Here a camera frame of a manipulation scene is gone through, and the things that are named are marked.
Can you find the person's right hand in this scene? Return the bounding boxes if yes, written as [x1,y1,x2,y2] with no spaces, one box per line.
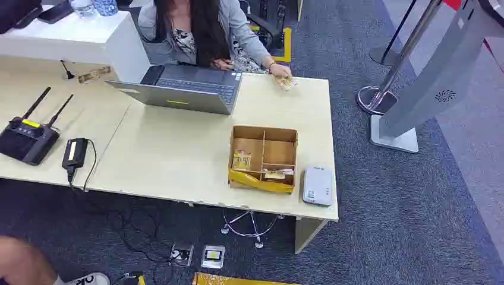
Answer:
[211,58,235,72]

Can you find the person's left hand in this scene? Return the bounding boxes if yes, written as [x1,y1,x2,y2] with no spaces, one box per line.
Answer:
[270,62,293,78]

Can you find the yellow floor tape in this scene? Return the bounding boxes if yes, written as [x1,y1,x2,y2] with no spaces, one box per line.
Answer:
[249,25,292,64]

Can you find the black office chair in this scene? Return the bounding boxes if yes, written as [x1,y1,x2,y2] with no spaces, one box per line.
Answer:
[239,0,287,53]

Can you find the person seated at desk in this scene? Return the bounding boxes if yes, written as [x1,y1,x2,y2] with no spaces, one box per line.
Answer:
[137,0,293,78]

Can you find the grey open laptop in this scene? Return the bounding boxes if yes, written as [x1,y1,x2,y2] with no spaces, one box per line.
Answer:
[105,64,243,116]

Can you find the black smartphone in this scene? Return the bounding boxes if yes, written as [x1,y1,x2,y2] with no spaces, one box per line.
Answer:
[140,65,166,86]

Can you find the wooden divided card box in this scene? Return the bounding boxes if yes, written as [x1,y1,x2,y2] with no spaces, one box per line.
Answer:
[227,124,299,195]

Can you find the gold card in box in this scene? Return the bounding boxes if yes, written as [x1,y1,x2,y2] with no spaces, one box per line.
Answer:
[232,149,253,171]

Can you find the white card reader device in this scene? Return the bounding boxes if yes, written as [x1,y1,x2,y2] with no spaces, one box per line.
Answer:
[302,165,334,207]

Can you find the blue patterned cup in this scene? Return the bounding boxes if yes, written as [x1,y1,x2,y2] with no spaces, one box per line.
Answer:
[93,0,119,17]

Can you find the white cabinet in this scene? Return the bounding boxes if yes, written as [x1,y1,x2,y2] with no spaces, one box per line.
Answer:
[0,4,152,84]

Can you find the clear water bottle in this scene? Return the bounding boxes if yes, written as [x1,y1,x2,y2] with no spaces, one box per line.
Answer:
[71,0,97,18]

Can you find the small black antenna stand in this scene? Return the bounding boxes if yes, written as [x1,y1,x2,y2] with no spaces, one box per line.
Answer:
[59,59,76,81]

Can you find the grey kiosk stand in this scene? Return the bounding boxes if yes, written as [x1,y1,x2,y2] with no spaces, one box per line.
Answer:
[368,0,504,154]

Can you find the chrome chair base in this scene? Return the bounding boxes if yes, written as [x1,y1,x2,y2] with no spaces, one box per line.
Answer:
[220,208,286,250]

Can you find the pale desk leg panel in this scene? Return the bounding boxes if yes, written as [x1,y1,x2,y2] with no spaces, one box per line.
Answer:
[295,216,330,255]

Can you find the black power adapter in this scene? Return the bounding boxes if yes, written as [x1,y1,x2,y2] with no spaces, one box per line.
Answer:
[61,137,89,172]

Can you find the black flat pouch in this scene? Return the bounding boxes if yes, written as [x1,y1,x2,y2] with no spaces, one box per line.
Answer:
[37,0,74,25]

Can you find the silver floor socket box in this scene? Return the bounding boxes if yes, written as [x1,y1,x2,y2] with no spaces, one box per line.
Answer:
[200,244,226,270]

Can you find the dark floor socket box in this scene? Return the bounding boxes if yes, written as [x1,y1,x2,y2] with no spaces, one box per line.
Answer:
[169,241,196,268]

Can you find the black bag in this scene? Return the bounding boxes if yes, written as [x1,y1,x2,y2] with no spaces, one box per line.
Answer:
[0,0,43,35]

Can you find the black remote controller with antennas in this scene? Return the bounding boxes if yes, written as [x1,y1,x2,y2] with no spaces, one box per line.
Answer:
[0,86,75,167]

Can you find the yellow sheet on floor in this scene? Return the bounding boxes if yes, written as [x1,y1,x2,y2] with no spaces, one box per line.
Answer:
[191,271,301,285]

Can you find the white shoe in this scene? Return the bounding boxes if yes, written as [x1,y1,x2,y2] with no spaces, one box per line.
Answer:
[64,271,111,285]

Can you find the person's leg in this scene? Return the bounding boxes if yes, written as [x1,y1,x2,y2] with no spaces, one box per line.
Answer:
[0,235,61,285]

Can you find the chrome stanchion post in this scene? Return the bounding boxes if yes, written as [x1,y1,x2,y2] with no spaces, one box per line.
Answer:
[355,0,444,116]

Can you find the black stanchion post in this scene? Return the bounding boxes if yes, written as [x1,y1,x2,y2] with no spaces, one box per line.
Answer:
[368,0,418,67]

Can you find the black adapter cable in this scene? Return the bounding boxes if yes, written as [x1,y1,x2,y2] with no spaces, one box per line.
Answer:
[67,138,98,194]

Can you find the black floor cables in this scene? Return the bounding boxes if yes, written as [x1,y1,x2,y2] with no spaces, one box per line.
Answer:
[88,194,175,264]

